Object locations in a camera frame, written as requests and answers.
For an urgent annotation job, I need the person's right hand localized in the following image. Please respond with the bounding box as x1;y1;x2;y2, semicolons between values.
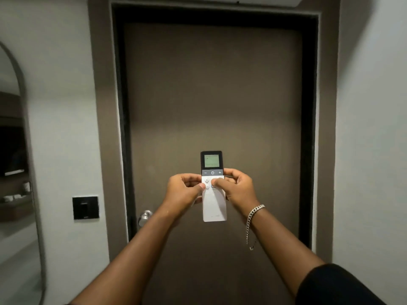
211;168;260;216

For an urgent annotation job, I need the person's left hand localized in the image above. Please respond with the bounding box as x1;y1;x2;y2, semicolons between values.
162;173;206;218

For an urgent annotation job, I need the white remote control with screen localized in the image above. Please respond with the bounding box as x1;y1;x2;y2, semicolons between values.
200;151;227;223

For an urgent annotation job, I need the person's left forearm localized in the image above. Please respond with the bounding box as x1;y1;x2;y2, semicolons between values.
68;205;185;305

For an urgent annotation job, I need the person's right forearm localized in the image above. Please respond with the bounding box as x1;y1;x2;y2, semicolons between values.
246;205;326;297

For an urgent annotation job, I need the brown door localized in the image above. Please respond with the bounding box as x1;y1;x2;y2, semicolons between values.
124;23;302;305

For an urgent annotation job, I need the black sleeve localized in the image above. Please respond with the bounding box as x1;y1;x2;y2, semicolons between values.
295;263;387;305

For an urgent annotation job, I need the silver chain bracelet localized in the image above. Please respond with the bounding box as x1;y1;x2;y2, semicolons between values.
246;204;266;251

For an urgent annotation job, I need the silver door handle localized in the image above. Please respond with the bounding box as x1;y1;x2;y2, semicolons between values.
138;210;153;228

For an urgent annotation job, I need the dark door frame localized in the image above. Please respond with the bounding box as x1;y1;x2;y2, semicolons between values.
110;0;319;251

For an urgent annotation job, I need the black wall switch panel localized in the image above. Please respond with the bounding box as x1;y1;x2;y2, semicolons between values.
72;196;100;220

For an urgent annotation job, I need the arched wall mirror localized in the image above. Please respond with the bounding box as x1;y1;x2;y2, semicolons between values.
0;41;47;305

